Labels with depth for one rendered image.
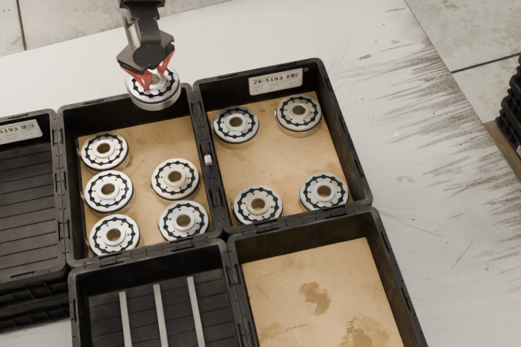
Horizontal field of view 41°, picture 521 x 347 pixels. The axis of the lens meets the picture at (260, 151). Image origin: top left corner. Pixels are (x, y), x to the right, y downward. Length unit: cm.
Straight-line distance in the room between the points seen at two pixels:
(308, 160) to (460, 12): 169
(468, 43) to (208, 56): 137
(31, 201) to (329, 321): 68
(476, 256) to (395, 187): 24
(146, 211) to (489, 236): 76
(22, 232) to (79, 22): 171
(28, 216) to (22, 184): 9
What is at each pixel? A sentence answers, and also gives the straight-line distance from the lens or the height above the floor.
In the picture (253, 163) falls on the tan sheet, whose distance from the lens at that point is 155.
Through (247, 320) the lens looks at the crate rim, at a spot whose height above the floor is 93.
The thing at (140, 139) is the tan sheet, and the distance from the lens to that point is 162.
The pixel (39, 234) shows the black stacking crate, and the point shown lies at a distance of 155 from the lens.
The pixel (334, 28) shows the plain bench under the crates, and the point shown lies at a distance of 200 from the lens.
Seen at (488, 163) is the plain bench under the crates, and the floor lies 70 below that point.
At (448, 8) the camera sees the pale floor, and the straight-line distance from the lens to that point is 313.
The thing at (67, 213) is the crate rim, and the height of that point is 93.
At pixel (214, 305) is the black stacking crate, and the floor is 83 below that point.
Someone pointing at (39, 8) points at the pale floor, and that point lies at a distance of 326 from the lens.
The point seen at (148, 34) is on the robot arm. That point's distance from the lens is 121.
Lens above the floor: 211
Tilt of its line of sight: 55 degrees down
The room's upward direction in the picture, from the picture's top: 4 degrees counter-clockwise
